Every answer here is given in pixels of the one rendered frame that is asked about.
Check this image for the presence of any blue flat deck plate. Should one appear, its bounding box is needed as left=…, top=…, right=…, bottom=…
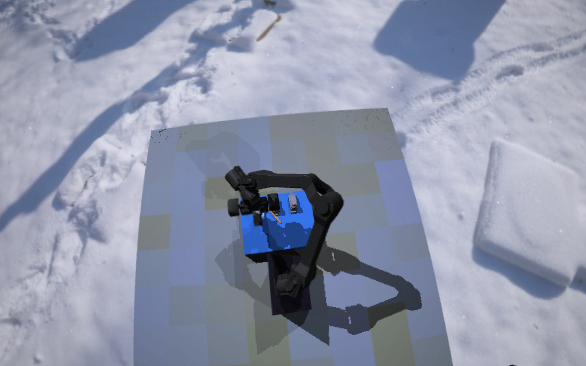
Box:
left=241, top=190, right=314, bottom=256

